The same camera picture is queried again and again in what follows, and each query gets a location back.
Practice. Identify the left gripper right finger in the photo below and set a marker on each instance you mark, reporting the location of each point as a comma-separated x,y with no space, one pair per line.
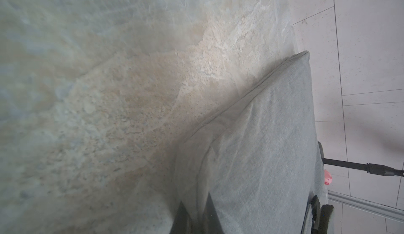
211,223

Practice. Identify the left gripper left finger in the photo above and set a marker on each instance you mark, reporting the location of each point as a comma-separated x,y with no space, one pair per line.
182,221

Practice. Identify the grey laptop bag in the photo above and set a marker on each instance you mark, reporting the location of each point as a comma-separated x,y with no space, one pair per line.
259,158

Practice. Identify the pink yellow toy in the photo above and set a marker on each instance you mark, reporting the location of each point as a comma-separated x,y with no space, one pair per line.
328,177

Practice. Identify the black microphone stand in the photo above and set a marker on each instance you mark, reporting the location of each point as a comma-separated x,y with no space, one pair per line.
374,169

